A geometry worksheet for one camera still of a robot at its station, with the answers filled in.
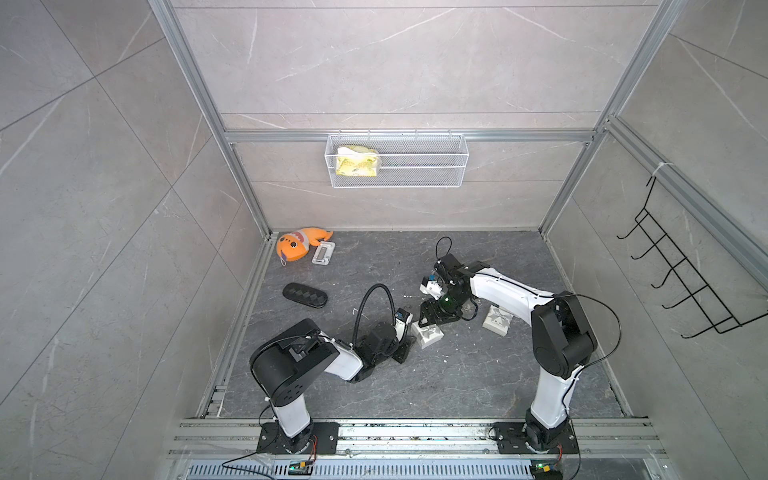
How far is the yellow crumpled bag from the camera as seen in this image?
871 mm

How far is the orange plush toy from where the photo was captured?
1.07 m

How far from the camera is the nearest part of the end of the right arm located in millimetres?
790

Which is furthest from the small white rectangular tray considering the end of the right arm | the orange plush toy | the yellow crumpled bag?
the end of the right arm

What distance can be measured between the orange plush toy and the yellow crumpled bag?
1.12 ft

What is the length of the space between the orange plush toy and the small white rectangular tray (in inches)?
0.7

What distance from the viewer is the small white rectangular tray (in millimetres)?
1119

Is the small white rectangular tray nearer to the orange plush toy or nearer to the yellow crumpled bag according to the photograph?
the orange plush toy

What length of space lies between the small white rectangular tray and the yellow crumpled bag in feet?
1.19
